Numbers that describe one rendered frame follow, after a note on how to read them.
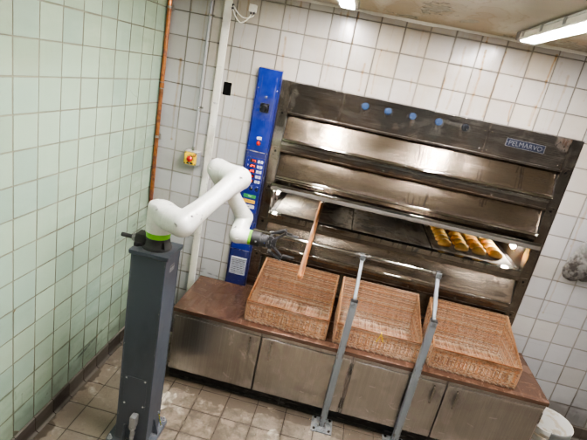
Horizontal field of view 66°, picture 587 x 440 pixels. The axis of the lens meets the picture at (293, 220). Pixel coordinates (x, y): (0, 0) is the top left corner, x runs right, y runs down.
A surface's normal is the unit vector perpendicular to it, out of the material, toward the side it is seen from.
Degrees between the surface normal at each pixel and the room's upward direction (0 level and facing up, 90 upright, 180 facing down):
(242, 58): 90
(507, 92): 90
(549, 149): 90
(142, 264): 90
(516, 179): 70
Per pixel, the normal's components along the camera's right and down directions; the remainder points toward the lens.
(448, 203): -0.07, -0.05
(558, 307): -0.15, 0.29
